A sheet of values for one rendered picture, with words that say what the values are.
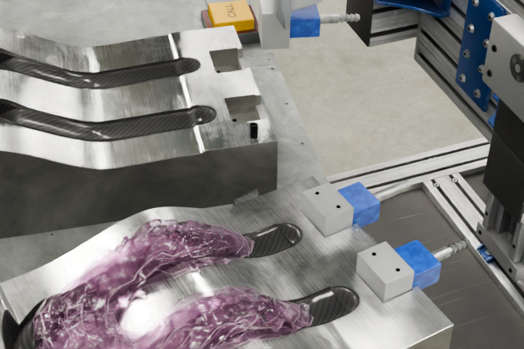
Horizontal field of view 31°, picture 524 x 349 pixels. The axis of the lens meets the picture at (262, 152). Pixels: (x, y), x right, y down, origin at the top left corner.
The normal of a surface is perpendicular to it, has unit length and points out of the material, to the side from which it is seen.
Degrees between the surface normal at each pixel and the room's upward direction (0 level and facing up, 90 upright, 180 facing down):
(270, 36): 90
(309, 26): 90
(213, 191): 90
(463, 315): 0
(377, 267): 0
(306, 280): 0
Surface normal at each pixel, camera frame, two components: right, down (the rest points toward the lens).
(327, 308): 0.04, -0.76
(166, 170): 0.22, 0.62
